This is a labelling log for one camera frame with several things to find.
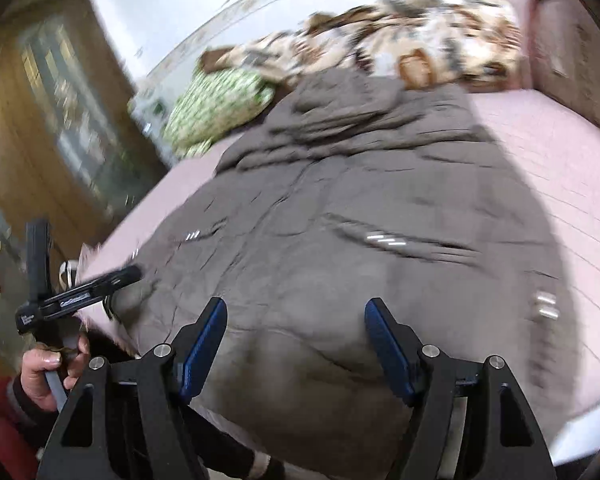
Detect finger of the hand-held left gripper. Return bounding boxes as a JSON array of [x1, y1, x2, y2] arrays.
[[26, 219, 50, 311], [39, 266, 144, 318]]

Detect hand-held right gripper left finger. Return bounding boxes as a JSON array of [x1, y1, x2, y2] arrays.
[[36, 296, 228, 480]]

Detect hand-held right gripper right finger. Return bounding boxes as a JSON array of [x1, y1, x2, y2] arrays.
[[364, 297, 556, 480]]

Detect grey quilted jacket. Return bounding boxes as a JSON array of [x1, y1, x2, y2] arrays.
[[107, 67, 581, 480]]

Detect person's left forearm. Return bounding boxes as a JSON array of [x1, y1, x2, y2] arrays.
[[0, 375, 61, 480]]

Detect person's left hand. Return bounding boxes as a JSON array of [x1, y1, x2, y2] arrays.
[[20, 334, 91, 411]]

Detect person's black trousers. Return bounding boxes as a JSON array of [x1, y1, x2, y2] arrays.
[[180, 402, 286, 480]]

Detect wooden glass door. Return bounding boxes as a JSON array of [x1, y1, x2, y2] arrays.
[[0, 0, 166, 286]]

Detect green patterned pillow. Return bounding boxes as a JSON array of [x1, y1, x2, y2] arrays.
[[162, 67, 276, 158]]

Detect pink checked bed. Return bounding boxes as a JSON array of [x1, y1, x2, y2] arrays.
[[75, 87, 600, 471]]

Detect leaf print blanket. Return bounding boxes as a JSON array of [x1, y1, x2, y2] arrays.
[[200, 0, 528, 93]]

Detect striped sofa cushion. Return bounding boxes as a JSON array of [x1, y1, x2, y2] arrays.
[[536, 0, 600, 127]]

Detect reddish brown sofa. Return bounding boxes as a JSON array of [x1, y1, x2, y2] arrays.
[[495, 0, 600, 131]]

